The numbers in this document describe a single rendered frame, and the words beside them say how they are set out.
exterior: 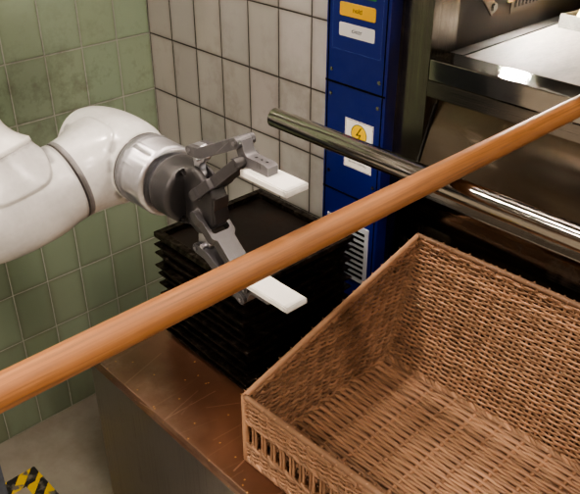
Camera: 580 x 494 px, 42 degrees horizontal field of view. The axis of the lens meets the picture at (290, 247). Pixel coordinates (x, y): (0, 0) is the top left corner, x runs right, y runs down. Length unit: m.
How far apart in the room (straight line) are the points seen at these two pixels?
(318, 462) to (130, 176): 0.55
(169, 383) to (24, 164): 0.75
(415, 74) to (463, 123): 0.13
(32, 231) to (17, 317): 1.26
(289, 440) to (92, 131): 0.57
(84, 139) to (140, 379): 0.72
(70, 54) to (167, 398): 0.91
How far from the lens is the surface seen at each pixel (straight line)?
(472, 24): 1.50
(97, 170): 0.93
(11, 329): 2.18
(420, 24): 1.42
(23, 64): 1.93
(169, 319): 0.68
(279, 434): 1.25
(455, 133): 1.43
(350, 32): 1.49
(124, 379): 1.57
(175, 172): 0.86
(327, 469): 1.20
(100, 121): 0.98
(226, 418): 1.46
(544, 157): 1.35
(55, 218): 0.92
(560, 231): 0.90
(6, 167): 0.90
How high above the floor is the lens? 1.59
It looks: 31 degrees down
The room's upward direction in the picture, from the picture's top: straight up
